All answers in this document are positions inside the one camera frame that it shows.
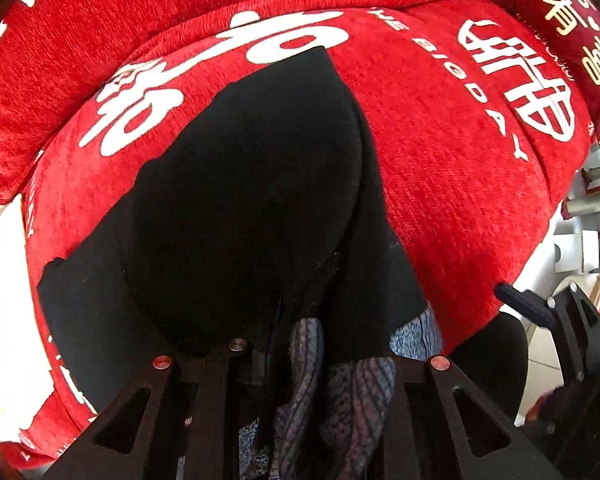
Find brown furniture legs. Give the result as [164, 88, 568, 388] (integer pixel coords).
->
[580, 162, 600, 261]

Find white box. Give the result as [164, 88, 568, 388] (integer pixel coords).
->
[550, 230, 600, 276]

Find dark cloth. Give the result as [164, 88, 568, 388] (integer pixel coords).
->
[447, 310, 531, 426]

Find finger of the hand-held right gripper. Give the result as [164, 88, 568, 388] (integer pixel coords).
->
[496, 282, 600, 378]

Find black and grey patterned pants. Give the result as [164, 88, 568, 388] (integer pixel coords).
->
[36, 45, 447, 480]

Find red printed sofa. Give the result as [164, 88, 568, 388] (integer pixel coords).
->
[0, 0, 600, 472]

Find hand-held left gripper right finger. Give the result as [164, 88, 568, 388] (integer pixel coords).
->
[380, 352, 567, 480]

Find dark red printed cushion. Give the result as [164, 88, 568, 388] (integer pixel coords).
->
[497, 0, 600, 143]

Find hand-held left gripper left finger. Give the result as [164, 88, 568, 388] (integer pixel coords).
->
[41, 339, 277, 480]

